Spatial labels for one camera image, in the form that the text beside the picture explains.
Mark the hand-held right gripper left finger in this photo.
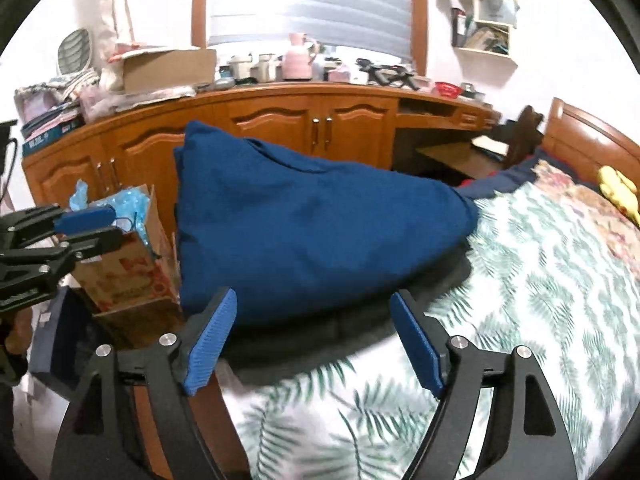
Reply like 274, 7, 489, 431
49, 287, 238, 480

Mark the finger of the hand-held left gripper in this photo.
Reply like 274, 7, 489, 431
12, 205, 117, 237
30, 227, 125, 273

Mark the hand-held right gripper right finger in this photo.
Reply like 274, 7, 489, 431
390, 290, 581, 480

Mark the blue suit jacket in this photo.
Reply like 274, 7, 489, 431
172, 120, 481, 328

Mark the person's left hand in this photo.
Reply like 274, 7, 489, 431
7, 307, 35, 358

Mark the light blue plastic bag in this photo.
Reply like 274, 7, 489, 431
69, 180, 151, 246

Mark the printed cardboard box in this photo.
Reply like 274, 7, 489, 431
70, 185, 181, 316

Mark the stack of books and cloths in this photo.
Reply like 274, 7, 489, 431
20, 105, 86, 157

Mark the bed with leaf-print quilt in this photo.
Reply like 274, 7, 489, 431
235, 180, 640, 480

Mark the pink paper pile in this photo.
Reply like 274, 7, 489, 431
80, 85, 196, 117

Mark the folded striped towel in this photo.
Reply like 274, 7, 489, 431
15, 72, 101, 111

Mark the grey hand fan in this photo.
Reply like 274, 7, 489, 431
57, 29, 93, 76

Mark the plain cardboard box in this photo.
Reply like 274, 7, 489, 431
120, 47, 218, 93

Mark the navy bed cover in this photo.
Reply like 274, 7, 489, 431
457, 157, 543, 198

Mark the white hanging tote bag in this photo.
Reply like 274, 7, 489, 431
97, 0, 138, 91

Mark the floral bedsheet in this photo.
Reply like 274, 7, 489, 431
530, 157, 640, 281

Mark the wooden desk cabinet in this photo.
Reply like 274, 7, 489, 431
22, 82, 506, 480

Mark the dark wooden chair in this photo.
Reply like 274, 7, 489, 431
492, 105, 545, 168

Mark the white jar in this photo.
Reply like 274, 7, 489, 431
256, 52, 282, 82

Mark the yellow plush toy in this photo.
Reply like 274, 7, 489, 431
597, 165, 640, 226

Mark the pink kettle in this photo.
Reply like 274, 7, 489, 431
282, 32, 321, 81

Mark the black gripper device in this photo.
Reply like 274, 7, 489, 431
385, 62, 420, 91
356, 57, 396, 86

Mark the wooden bed headboard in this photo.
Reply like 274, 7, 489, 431
542, 97, 640, 181

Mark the grey window blind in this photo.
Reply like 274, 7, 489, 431
207, 0, 413, 56

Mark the black device with cable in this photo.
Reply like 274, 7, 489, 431
0, 120, 18, 201

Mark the wooden window frame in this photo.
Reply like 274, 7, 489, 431
191, 0, 428, 76

